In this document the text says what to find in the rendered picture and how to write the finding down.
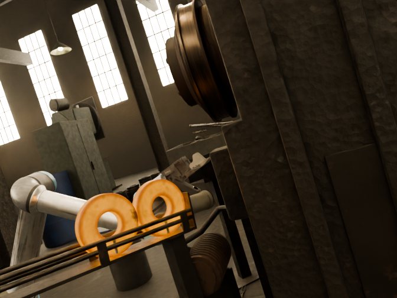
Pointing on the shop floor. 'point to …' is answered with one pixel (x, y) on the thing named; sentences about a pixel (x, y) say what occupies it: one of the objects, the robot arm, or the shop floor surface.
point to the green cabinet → (74, 156)
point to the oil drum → (59, 229)
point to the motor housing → (214, 266)
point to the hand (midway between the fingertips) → (209, 159)
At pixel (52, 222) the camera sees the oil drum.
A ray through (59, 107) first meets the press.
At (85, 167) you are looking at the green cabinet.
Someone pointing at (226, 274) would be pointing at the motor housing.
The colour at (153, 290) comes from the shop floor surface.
